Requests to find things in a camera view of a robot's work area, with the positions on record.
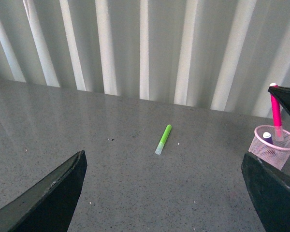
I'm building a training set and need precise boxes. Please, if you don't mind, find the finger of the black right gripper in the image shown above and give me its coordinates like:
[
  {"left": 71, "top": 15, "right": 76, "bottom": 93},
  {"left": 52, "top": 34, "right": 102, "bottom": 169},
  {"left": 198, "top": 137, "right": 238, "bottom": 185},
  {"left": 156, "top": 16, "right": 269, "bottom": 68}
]
[{"left": 241, "top": 152, "right": 290, "bottom": 232}]

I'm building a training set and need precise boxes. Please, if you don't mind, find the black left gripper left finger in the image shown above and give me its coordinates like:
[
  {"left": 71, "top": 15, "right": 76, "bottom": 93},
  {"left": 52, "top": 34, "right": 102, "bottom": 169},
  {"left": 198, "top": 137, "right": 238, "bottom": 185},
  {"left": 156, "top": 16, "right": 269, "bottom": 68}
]
[{"left": 0, "top": 151, "right": 87, "bottom": 232}]

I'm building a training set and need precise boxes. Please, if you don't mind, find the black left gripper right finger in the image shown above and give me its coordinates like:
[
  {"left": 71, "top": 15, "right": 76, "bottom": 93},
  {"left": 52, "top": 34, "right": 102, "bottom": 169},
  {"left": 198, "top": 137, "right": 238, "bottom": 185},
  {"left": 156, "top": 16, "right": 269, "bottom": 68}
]
[{"left": 268, "top": 86, "right": 290, "bottom": 116}]

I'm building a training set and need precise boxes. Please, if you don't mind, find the pink highlighter pen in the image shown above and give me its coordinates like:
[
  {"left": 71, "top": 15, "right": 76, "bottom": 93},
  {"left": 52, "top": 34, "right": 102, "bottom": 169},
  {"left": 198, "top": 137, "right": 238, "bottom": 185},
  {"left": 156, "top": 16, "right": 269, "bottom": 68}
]
[{"left": 271, "top": 94, "right": 284, "bottom": 142}]

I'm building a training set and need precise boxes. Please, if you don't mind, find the purple highlighter pen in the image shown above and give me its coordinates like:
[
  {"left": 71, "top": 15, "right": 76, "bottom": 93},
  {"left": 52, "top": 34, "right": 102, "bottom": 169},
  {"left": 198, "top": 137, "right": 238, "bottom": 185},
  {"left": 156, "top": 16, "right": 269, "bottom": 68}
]
[{"left": 262, "top": 131, "right": 273, "bottom": 145}]

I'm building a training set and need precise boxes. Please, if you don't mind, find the pink mesh cup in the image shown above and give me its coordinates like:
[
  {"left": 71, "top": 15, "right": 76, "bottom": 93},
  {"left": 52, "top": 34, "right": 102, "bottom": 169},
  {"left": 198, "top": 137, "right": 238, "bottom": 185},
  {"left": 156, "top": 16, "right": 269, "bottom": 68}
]
[{"left": 248, "top": 125, "right": 290, "bottom": 170}]

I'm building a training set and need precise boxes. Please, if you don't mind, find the green highlighter pen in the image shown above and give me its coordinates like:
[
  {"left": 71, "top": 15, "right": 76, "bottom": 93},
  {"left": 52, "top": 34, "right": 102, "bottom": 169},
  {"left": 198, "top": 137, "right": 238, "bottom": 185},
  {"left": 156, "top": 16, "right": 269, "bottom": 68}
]
[{"left": 155, "top": 124, "right": 172, "bottom": 155}]

